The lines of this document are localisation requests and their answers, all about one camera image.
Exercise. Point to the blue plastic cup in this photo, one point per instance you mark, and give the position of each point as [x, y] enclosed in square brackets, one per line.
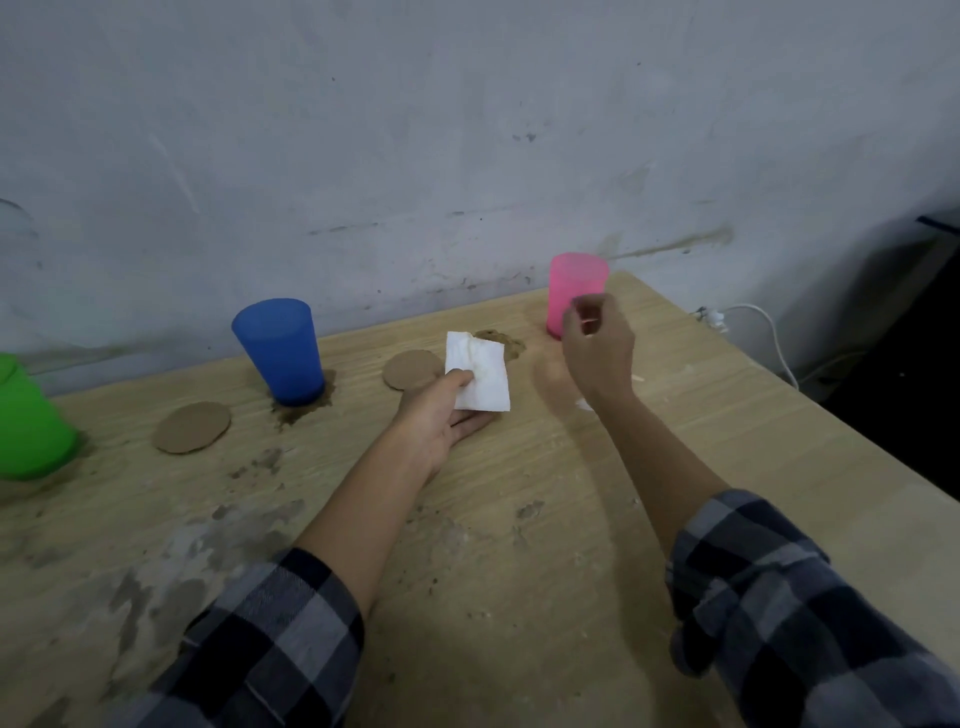
[281, 352]

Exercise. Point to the white paper napkin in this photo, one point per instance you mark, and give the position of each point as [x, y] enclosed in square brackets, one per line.
[480, 375]

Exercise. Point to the person's left thumb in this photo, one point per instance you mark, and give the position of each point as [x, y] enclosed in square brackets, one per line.
[459, 385]

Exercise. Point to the round brown cardboard coaster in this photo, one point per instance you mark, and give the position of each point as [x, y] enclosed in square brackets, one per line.
[501, 343]
[411, 370]
[192, 427]

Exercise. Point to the pink plastic cup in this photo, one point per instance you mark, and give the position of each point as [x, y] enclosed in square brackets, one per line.
[571, 289]

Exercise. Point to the person's right hand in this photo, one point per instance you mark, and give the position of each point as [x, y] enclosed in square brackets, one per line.
[600, 352]

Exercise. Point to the person's right fingers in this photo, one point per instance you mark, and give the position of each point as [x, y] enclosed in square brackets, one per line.
[589, 311]

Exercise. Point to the person's left hand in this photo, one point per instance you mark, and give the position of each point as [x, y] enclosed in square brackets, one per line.
[427, 427]

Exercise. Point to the person's left forearm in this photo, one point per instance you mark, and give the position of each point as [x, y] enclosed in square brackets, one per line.
[300, 585]

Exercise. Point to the person's right forearm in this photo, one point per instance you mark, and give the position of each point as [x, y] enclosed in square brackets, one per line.
[750, 570]

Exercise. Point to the green plastic cup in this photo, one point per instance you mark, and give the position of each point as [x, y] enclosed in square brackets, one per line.
[26, 427]

